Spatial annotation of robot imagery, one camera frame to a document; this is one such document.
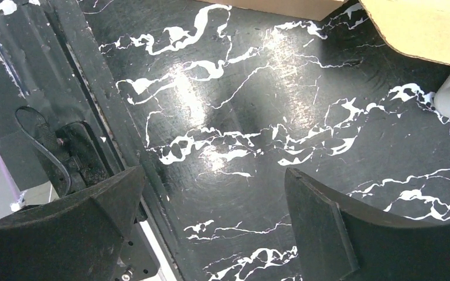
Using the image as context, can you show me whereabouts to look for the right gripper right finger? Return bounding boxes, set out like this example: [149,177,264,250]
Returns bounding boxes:
[284,168,450,280]

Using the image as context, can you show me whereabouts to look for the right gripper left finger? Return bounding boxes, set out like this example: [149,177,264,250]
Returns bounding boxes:
[0,166,145,280]

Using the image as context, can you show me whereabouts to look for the brown cardboard box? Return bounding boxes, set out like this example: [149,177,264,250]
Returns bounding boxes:
[222,0,450,66]

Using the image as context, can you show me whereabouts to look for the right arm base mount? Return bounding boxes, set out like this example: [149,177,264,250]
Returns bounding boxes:
[14,106,160,280]

